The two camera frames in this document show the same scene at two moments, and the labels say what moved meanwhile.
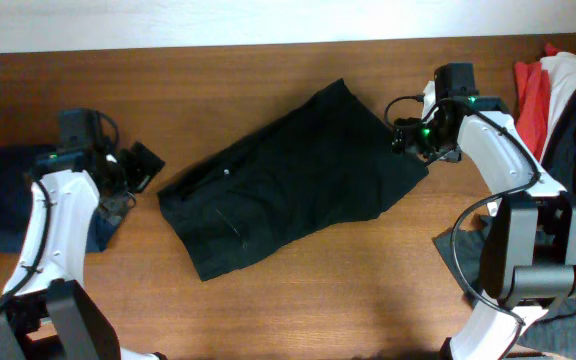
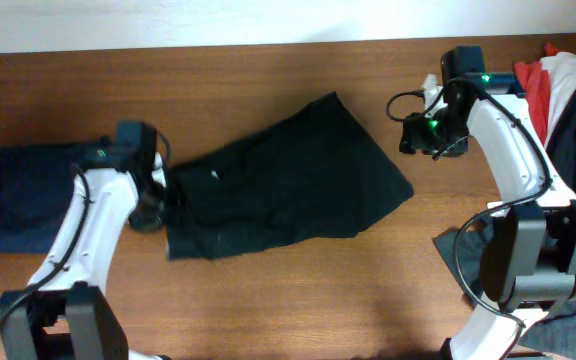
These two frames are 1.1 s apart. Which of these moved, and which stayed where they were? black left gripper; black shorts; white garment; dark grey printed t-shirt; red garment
Moved: black shorts; black left gripper
Stayed: white garment; dark grey printed t-shirt; red garment
